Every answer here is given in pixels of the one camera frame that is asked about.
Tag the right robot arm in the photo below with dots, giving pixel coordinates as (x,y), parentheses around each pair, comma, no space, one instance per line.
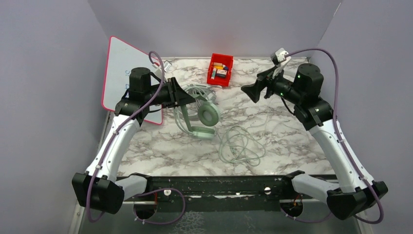
(356,190)

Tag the white small box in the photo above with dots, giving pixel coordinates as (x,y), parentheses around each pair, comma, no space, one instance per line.
(221,73)

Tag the grey white gaming headset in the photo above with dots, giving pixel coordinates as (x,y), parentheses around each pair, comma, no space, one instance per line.
(203,91)

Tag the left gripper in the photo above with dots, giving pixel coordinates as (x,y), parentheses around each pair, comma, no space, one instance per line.
(177,96)

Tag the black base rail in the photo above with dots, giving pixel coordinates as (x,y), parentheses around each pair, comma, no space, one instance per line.
(217,193)

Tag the green headphones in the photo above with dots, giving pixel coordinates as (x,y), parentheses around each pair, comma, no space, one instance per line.
(200,125)

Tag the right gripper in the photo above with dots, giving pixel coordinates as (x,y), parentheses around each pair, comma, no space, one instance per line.
(264,79)

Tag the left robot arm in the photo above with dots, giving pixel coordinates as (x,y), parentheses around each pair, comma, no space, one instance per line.
(98,188)

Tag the white green glue stick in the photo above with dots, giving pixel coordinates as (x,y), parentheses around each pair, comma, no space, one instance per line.
(213,73)

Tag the pink framed whiteboard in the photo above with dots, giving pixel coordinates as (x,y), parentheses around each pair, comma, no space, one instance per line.
(122,58)

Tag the red plastic bin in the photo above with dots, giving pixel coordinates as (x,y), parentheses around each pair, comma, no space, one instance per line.
(226,60)

